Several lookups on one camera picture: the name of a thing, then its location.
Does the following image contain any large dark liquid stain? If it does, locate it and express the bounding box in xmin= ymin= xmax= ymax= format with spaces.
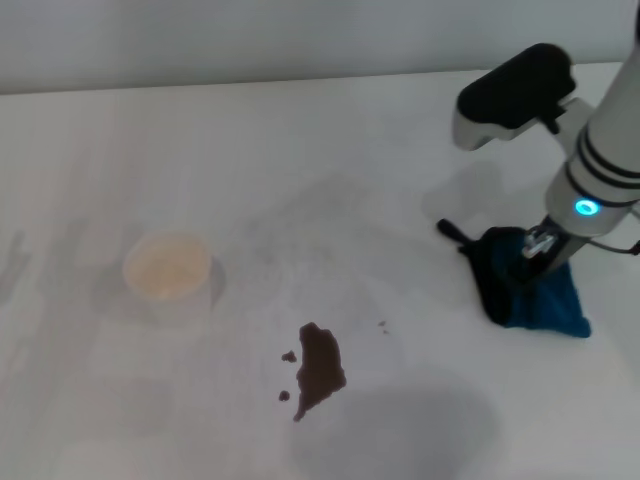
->
xmin=292 ymin=321 xmax=348 ymax=423

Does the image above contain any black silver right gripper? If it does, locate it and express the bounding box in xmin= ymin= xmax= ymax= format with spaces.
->
xmin=513 ymin=216 xmax=587 ymax=285

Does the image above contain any thin black cable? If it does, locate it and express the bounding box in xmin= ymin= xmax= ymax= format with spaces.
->
xmin=588 ymin=238 xmax=640 ymax=255

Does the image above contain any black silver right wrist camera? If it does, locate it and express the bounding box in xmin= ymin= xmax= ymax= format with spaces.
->
xmin=451 ymin=42 xmax=577 ymax=152

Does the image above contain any white paper cup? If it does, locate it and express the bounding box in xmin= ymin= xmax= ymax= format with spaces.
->
xmin=121 ymin=231 xmax=214 ymax=324

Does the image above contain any blue rag with black trim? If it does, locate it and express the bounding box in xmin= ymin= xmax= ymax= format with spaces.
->
xmin=436 ymin=218 xmax=593 ymax=340

